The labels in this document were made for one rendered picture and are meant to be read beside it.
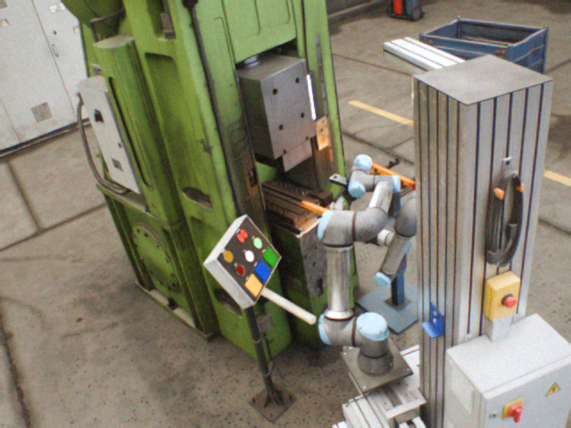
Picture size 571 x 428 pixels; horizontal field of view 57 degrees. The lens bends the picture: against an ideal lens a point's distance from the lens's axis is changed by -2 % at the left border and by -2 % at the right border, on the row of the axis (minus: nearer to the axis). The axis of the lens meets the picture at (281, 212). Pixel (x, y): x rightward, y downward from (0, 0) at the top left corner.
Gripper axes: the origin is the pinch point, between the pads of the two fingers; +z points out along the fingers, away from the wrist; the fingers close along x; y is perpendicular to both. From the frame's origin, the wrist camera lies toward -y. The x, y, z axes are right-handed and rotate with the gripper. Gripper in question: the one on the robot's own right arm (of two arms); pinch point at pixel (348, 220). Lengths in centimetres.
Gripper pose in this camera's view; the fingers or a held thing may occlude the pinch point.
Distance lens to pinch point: 270.4
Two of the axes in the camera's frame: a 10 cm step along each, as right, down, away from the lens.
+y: 1.7, 8.3, 5.3
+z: -6.9, -2.9, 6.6
